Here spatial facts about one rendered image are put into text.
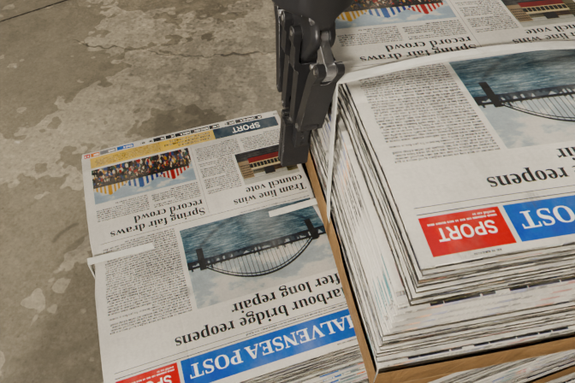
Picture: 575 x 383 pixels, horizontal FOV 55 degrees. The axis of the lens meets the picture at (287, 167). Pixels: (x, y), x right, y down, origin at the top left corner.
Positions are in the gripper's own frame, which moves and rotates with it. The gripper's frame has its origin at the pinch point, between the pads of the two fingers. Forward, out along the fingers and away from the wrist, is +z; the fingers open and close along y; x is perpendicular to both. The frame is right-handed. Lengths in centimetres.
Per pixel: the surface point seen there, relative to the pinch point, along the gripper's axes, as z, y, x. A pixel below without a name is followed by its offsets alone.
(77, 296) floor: 99, 51, 38
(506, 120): -11.9, -14.1, -12.5
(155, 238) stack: 13.8, 1.0, 16.1
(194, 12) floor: 94, 184, -22
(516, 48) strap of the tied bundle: -13.4, -7.1, -17.6
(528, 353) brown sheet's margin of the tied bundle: 8.9, -25.7, -16.0
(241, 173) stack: 12.7, 7.7, 3.7
